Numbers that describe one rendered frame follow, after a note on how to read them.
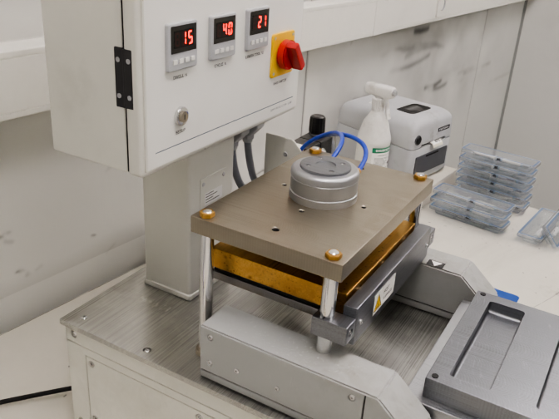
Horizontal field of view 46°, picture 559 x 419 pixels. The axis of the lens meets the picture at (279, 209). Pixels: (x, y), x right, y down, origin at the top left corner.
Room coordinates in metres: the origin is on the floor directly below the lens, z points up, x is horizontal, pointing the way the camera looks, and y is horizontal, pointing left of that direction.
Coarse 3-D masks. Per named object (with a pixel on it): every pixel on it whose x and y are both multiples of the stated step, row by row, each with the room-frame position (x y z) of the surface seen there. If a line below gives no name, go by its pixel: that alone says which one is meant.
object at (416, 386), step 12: (456, 312) 0.69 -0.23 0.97; (456, 324) 0.66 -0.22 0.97; (444, 336) 0.64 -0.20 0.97; (432, 348) 0.61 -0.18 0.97; (432, 360) 0.59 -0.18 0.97; (420, 372) 0.57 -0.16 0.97; (420, 384) 0.55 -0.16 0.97; (420, 396) 0.53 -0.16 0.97; (432, 408) 0.51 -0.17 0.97; (444, 408) 0.51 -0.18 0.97
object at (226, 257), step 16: (400, 224) 0.74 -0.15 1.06; (384, 240) 0.70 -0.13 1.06; (400, 240) 0.71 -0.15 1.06; (224, 256) 0.65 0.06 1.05; (240, 256) 0.64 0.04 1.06; (256, 256) 0.64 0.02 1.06; (368, 256) 0.66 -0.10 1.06; (384, 256) 0.66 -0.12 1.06; (224, 272) 0.65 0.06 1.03; (240, 272) 0.63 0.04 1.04; (256, 272) 0.62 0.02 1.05; (272, 272) 0.62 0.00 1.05; (288, 272) 0.61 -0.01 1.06; (304, 272) 0.61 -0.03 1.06; (352, 272) 0.62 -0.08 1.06; (368, 272) 0.62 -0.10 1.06; (256, 288) 0.62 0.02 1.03; (272, 288) 0.62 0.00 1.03; (288, 288) 0.61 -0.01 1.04; (304, 288) 0.60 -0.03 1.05; (320, 288) 0.59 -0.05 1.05; (352, 288) 0.58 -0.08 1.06; (288, 304) 0.60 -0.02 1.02; (304, 304) 0.60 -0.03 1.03; (336, 304) 0.58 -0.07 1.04
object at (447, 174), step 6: (444, 168) 1.65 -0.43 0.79; (450, 168) 1.66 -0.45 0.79; (432, 174) 1.61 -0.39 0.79; (438, 174) 1.61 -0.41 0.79; (444, 174) 1.61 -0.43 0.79; (450, 174) 1.61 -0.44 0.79; (438, 180) 1.56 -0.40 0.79; (444, 180) 1.58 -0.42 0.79; (450, 180) 1.62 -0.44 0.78; (432, 192) 1.52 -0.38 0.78; (426, 198) 1.50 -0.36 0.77; (426, 204) 1.50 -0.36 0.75
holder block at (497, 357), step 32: (480, 320) 0.65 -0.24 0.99; (512, 320) 0.66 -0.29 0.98; (544, 320) 0.65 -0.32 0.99; (448, 352) 0.57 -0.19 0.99; (480, 352) 0.60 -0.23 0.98; (512, 352) 0.58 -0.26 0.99; (544, 352) 0.58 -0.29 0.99; (448, 384) 0.52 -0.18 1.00; (480, 384) 0.54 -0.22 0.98; (512, 384) 0.53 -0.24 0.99; (544, 384) 0.55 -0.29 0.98; (480, 416) 0.50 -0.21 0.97; (512, 416) 0.49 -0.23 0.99; (544, 416) 0.48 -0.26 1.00
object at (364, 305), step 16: (416, 240) 0.71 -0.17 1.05; (432, 240) 0.77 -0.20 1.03; (400, 256) 0.67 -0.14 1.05; (416, 256) 0.71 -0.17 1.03; (384, 272) 0.63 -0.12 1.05; (400, 272) 0.66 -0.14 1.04; (368, 288) 0.59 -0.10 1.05; (384, 288) 0.62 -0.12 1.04; (352, 304) 0.56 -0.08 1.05; (368, 304) 0.58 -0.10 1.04; (384, 304) 0.63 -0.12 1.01; (320, 320) 0.55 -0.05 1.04; (336, 320) 0.55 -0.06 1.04; (352, 320) 0.55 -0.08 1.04; (368, 320) 0.58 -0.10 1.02; (320, 336) 0.55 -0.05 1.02; (336, 336) 0.54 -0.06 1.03; (352, 336) 0.55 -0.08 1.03
